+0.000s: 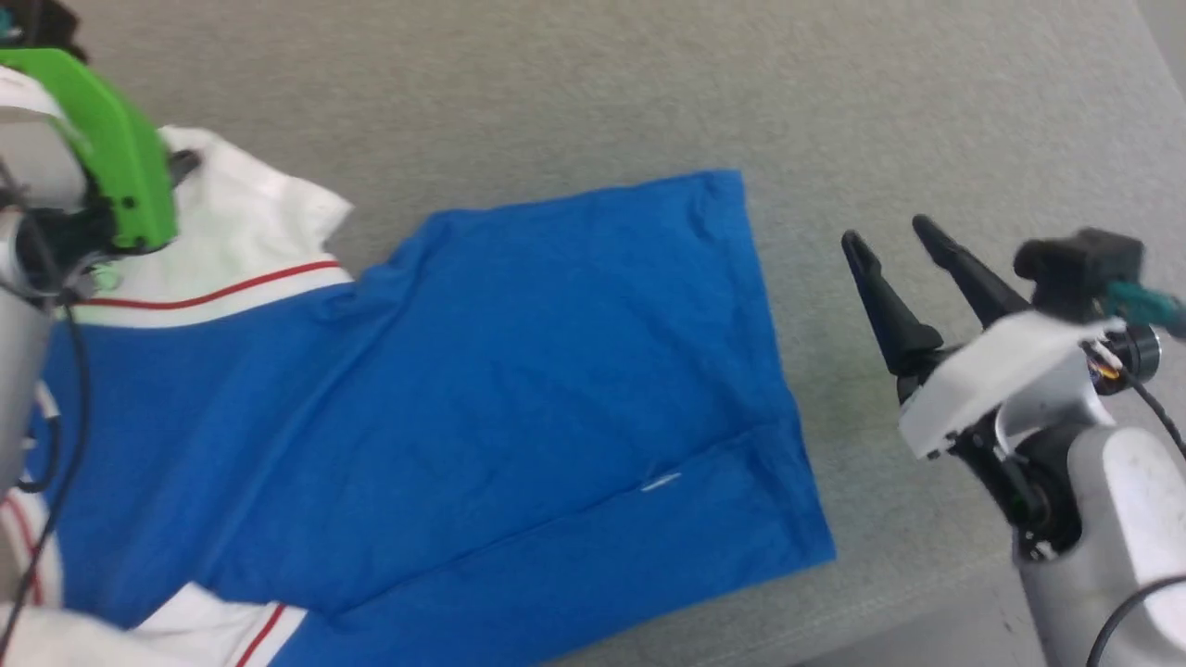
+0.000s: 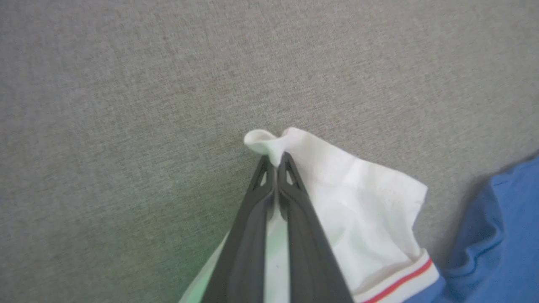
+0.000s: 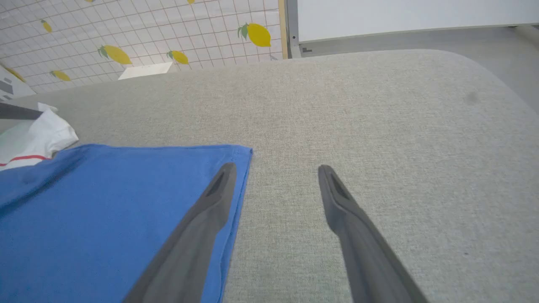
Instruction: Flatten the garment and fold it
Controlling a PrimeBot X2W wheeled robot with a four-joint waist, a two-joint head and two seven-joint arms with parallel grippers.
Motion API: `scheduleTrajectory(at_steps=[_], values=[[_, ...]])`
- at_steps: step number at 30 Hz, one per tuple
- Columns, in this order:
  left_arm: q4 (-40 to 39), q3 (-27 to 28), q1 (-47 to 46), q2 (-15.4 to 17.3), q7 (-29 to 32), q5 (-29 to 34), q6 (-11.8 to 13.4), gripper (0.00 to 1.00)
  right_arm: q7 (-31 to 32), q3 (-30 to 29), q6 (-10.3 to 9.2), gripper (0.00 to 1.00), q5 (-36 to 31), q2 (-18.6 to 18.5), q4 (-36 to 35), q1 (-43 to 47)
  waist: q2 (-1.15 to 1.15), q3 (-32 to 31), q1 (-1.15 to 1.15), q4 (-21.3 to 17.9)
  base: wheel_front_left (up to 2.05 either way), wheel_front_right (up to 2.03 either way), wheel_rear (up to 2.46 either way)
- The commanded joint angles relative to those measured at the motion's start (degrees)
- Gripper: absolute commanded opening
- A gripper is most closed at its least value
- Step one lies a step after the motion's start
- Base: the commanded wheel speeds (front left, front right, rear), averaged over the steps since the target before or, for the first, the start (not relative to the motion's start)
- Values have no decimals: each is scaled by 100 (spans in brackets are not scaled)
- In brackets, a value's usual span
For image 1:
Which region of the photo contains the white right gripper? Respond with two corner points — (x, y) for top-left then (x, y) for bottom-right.
(840, 215), (1128, 462)

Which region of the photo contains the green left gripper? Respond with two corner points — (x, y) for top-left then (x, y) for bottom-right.
(0, 46), (203, 279)

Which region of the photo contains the blue and white shirt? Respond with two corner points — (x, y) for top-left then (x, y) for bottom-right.
(0, 125), (839, 667)

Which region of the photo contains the teal cable connector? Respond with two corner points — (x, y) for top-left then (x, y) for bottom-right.
(1103, 281), (1186, 340)

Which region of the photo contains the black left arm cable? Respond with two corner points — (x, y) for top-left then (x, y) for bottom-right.
(0, 167), (94, 659)

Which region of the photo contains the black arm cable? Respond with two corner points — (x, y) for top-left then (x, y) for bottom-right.
(0, 167), (94, 659)
(1086, 357), (1186, 667)

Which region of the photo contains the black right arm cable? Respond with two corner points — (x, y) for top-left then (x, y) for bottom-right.
(1086, 357), (1186, 667)

